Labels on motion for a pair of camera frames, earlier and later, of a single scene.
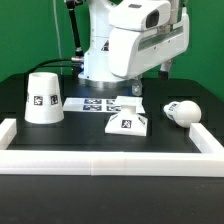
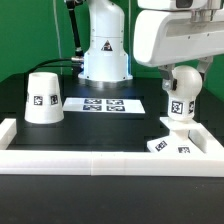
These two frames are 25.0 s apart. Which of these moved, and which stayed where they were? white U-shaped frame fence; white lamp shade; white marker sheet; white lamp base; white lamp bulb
Moved: white lamp bulb; white lamp base
Stayed: white lamp shade; white U-shaped frame fence; white marker sheet
